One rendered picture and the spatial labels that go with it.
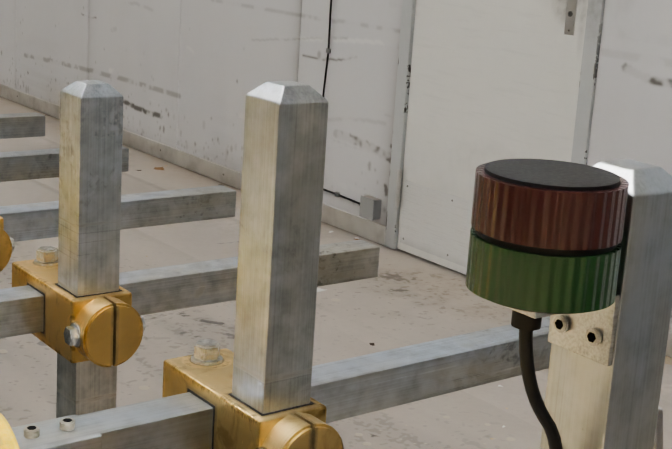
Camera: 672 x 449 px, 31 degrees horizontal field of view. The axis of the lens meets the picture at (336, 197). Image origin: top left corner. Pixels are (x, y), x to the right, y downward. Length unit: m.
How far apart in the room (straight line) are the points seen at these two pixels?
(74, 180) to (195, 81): 5.03
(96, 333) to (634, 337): 0.49
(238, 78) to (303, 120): 4.93
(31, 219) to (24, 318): 0.28
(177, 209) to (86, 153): 0.41
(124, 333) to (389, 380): 0.21
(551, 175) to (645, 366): 0.10
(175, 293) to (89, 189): 0.15
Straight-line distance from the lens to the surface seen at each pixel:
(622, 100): 3.94
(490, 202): 0.47
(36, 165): 1.50
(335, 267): 1.12
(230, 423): 0.75
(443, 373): 0.88
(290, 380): 0.74
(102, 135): 0.91
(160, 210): 1.30
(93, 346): 0.92
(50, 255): 1.02
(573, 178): 0.48
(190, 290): 1.04
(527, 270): 0.47
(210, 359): 0.81
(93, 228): 0.93
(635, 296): 0.52
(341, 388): 0.82
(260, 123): 0.70
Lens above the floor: 1.26
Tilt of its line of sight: 13 degrees down
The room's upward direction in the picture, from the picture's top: 4 degrees clockwise
